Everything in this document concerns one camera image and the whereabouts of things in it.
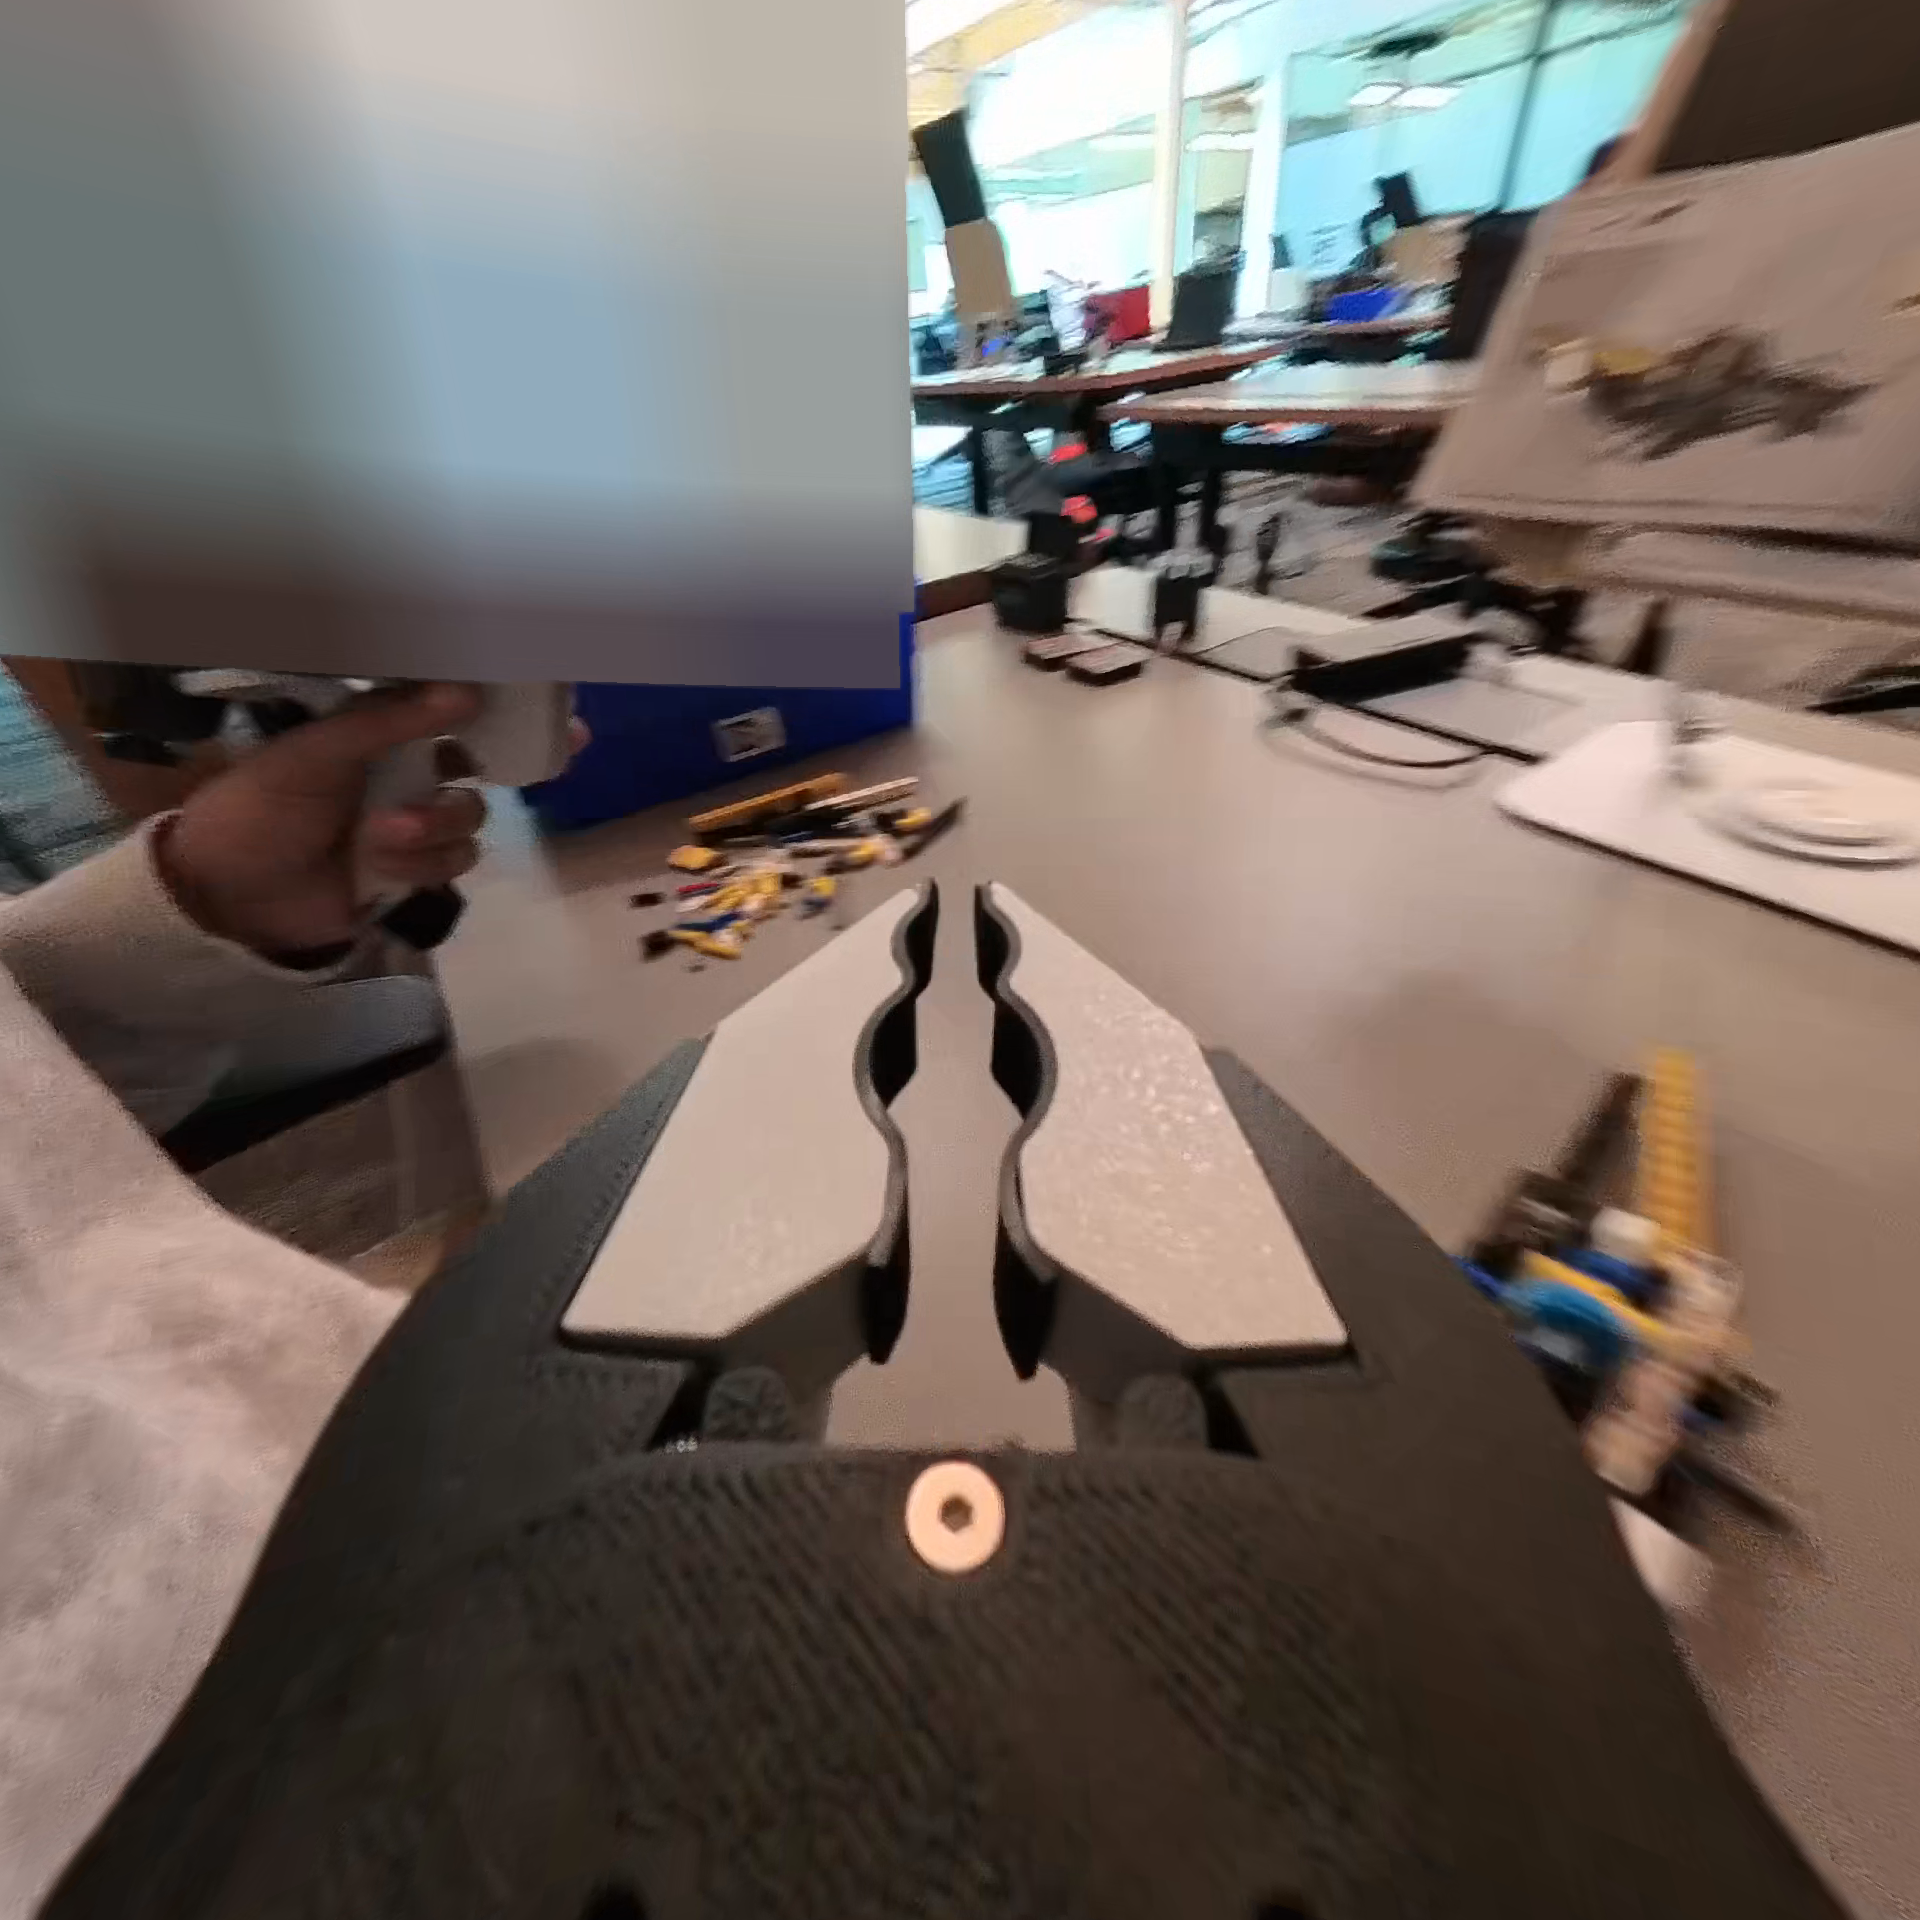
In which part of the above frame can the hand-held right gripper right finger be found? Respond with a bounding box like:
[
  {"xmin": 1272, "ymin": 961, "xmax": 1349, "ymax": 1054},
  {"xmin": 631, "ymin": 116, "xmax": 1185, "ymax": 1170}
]
[{"xmin": 976, "ymin": 882, "xmax": 1354, "ymax": 1375}]

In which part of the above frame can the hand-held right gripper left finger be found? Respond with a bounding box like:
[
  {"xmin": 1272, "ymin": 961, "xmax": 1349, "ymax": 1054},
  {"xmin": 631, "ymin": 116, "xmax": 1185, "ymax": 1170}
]
[{"xmin": 560, "ymin": 882, "xmax": 943, "ymax": 1368}]

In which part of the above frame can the person's left forearm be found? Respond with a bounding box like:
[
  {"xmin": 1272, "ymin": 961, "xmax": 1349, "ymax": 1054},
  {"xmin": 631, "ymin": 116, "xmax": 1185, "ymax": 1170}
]
[{"xmin": 0, "ymin": 813, "xmax": 378, "ymax": 1133}]

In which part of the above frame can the pile of loose lego pieces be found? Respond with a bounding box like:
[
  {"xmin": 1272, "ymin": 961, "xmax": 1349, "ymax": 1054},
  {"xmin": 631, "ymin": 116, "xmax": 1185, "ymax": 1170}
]
[{"xmin": 636, "ymin": 772, "xmax": 972, "ymax": 965}]

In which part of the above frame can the multicoloured lego model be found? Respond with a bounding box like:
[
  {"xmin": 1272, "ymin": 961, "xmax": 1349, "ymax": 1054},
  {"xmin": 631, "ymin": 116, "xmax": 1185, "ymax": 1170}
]
[{"xmin": 1459, "ymin": 1047, "xmax": 1794, "ymax": 1524}]

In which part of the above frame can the lego instruction booklet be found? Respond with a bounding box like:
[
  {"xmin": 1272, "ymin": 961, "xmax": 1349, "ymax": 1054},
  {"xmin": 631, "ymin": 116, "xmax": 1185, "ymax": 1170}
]
[{"xmin": 1409, "ymin": 119, "xmax": 1920, "ymax": 543}]

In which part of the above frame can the person's left hand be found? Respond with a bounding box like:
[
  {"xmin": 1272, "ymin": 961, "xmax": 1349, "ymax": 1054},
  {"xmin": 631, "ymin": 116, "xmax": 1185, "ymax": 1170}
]
[{"xmin": 157, "ymin": 688, "xmax": 490, "ymax": 957}]

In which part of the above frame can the blue plastic box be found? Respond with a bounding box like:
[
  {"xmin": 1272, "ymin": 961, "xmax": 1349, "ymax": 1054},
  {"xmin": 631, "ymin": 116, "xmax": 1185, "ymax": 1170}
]
[{"xmin": 521, "ymin": 612, "xmax": 921, "ymax": 837}]

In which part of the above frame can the black power adapter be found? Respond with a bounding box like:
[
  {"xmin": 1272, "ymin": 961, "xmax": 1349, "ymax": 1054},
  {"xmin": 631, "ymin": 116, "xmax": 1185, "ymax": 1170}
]
[{"xmin": 1288, "ymin": 622, "xmax": 1483, "ymax": 701}]

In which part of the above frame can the white tray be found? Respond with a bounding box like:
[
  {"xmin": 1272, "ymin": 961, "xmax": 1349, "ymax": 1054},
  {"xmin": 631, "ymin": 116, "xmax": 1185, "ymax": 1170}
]
[{"xmin": 1497, "ymin": 718, "xmax": 1920, "ymax": 957}]

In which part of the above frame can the person's grey clothing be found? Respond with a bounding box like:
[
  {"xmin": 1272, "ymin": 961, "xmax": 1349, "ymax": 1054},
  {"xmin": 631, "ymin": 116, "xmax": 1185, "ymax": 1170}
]
[{"xmin": 0, "ymin": 959, "xmax": 413, "ymax": 1920}]

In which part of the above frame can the white plate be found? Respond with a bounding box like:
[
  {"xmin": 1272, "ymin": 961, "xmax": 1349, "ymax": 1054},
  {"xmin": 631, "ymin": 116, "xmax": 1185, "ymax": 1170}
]
[{"xmin": 1707, "ymin": 777, "xmax": 1920, "ymax": 866}]

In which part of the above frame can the background office desk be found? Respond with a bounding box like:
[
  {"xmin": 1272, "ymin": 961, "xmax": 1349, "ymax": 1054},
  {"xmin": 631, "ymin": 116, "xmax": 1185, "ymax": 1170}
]
[{"xmin": 913, "ymin": 334, "xmax": 1479, "ymax": 518}]

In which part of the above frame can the black cable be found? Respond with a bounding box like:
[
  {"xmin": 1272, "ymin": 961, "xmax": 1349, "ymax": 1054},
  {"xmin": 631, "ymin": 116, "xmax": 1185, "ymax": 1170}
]
[{"xmin": 1257, "ymin": 680, "xmax": 1538, "ymax": 777}]

